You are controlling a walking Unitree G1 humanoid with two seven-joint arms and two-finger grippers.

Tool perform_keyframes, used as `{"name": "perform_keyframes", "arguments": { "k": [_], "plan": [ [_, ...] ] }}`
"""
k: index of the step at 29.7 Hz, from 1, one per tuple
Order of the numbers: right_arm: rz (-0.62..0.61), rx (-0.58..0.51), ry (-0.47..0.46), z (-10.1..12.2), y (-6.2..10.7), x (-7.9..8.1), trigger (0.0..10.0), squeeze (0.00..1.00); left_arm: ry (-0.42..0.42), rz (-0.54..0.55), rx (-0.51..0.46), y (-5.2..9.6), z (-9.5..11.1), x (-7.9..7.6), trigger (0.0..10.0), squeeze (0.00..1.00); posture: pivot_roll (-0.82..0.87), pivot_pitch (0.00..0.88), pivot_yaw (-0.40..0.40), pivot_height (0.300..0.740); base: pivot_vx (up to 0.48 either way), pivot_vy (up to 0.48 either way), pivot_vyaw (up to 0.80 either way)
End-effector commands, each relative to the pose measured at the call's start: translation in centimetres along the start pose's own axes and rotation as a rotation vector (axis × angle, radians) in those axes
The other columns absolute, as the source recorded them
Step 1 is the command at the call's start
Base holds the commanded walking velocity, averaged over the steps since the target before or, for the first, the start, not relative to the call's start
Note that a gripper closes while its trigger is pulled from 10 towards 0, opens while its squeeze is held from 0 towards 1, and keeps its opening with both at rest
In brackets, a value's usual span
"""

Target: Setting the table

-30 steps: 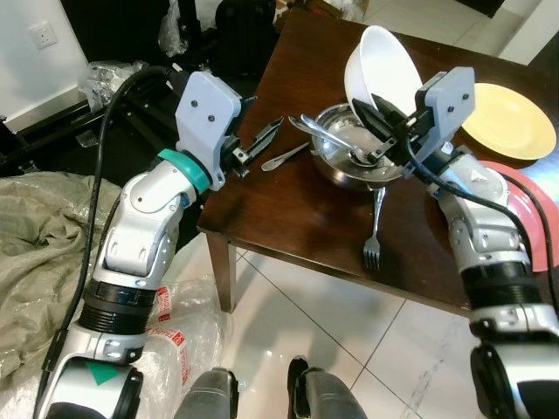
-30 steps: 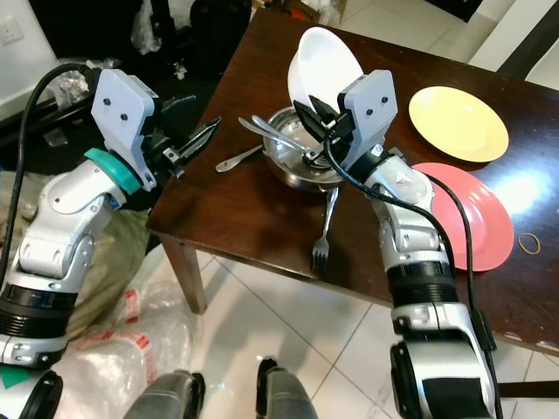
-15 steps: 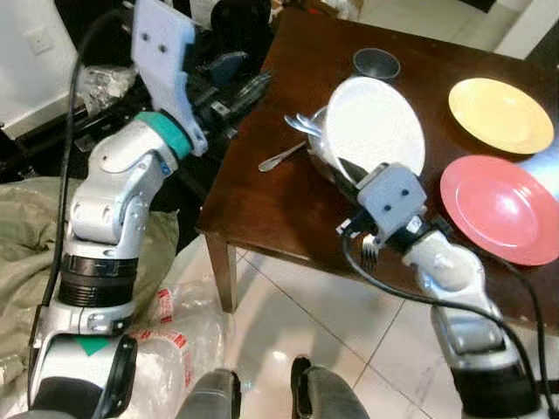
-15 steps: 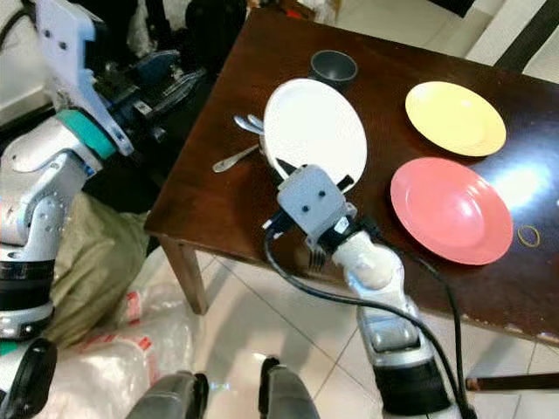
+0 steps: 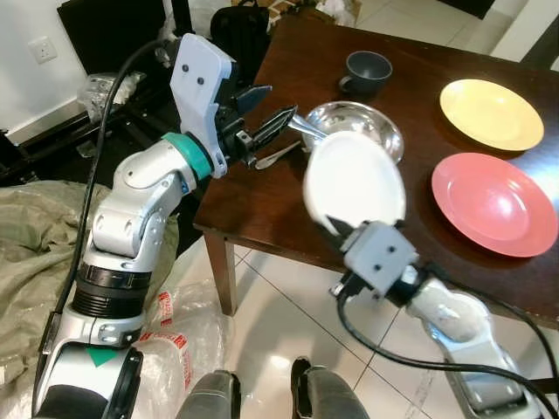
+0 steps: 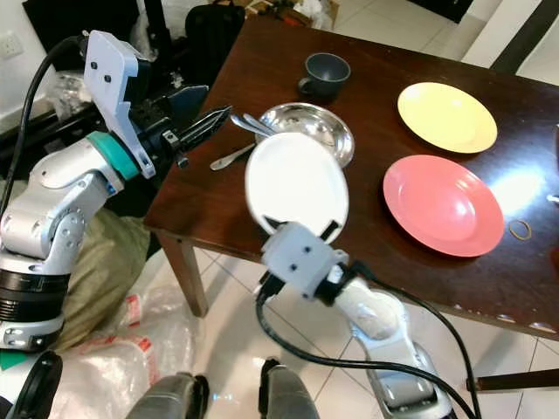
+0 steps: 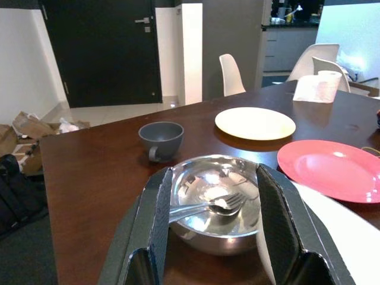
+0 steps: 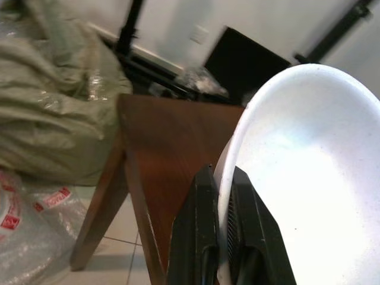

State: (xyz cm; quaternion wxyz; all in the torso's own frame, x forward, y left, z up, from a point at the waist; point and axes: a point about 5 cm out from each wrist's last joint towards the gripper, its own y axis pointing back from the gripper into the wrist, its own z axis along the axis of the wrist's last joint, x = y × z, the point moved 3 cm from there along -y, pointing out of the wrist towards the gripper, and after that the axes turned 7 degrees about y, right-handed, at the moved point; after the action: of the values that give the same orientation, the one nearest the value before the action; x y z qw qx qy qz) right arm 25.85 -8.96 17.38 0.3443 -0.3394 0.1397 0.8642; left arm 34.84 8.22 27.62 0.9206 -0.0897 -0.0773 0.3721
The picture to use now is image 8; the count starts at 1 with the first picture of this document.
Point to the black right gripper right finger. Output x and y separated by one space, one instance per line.
255 234

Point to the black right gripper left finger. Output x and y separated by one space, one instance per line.
194 231

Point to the white speckled plate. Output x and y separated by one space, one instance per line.
308 166

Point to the brown wooden table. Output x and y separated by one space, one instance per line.
166 142

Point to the crumpled clear plastic wrap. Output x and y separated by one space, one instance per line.
202 80

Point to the clear bubble wrap bag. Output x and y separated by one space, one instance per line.
32 234

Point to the black flat panel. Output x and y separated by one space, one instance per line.
240 68

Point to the black tripod stand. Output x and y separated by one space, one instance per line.
335 38
148 59

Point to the green woven sack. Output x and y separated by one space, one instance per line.
50 101

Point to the white wall socket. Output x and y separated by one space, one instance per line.
198 34

